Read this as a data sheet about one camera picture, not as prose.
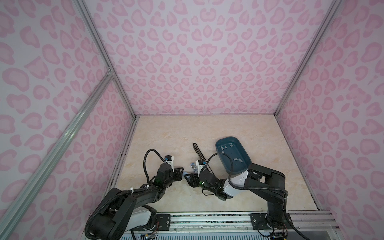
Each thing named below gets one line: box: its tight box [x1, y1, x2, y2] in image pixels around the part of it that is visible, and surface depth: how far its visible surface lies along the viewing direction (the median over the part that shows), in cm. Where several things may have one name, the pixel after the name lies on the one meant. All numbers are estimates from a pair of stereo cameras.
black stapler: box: [192, 143, 207, 162], surface depth 100 cm
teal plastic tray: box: [215, 136, 252, 175], surface depth 100 cm
